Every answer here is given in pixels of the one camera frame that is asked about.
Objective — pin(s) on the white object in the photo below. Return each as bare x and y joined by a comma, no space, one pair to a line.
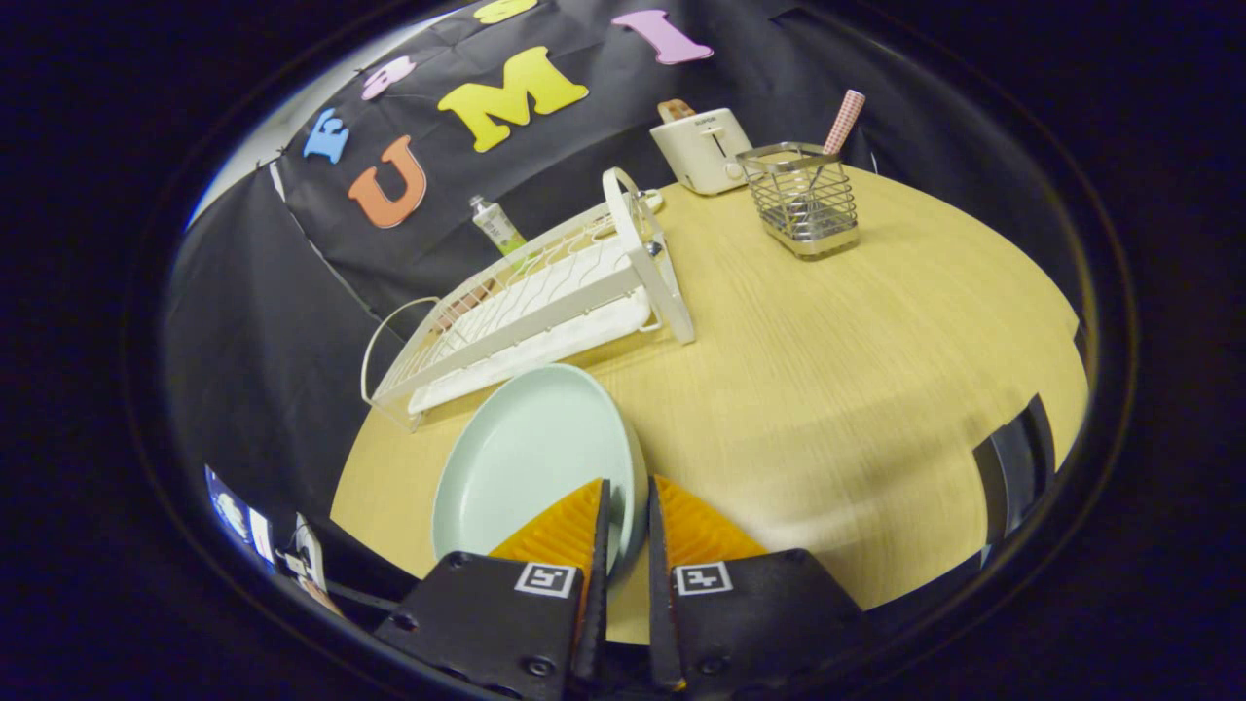
310,550

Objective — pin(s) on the green clear bottle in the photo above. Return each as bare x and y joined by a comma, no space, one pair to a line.
496,226

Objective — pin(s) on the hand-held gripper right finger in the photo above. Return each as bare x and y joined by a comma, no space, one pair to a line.
660,604

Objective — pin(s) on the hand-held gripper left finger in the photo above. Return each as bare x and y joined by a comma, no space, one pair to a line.
597,633

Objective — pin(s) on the white toaster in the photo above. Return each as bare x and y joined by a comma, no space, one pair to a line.
701,151

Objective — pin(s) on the brown bread slice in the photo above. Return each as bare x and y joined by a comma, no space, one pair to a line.
676,109

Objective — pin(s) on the black backdrop cloth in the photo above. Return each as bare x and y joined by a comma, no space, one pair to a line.
292,341

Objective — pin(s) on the light green plate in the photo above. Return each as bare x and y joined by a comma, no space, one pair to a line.
526,458

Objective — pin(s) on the black glossy object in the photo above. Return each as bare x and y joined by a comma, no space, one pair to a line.
1012,467

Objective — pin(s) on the blue lit screen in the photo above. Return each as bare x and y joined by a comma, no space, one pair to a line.
234,511

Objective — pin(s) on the pink plate with food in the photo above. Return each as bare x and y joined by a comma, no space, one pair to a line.
467,302

